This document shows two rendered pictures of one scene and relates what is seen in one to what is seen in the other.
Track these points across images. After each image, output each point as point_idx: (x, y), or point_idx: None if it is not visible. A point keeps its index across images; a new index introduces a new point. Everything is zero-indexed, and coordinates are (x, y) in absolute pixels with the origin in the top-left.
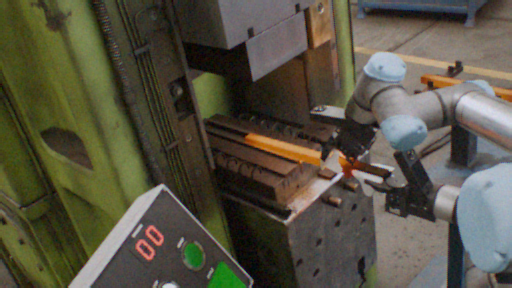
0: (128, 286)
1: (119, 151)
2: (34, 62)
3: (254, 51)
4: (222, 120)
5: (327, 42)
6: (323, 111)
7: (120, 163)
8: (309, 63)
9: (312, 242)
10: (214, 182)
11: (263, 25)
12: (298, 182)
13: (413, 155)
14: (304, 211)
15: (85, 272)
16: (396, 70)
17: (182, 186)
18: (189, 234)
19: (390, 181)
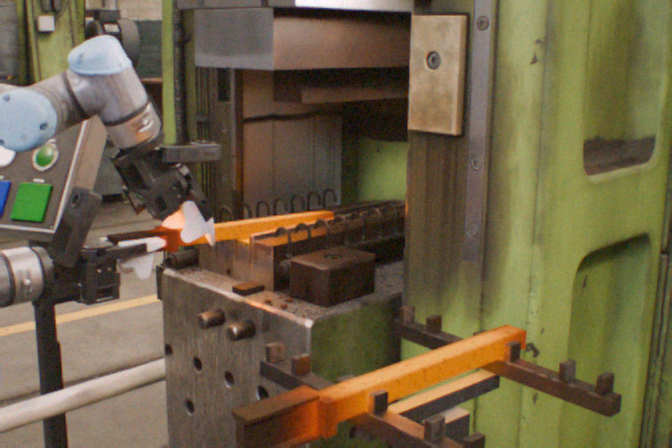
0: None
1: (167, 88)
2: None
3: (201, 27)
4: (404, 211)
5: (459, 145)
6: (194, 143)
7: (165, 100)
8: (409, 157)
9: (188, 347)
10: (233, 208)
11: (216, 0)
12: (230, 265)
13: (74, 203)
14: (182, 283)
15: None
16: (73, 53)
17: (203, 177)
18: (61, 144)
19: (90, 238)
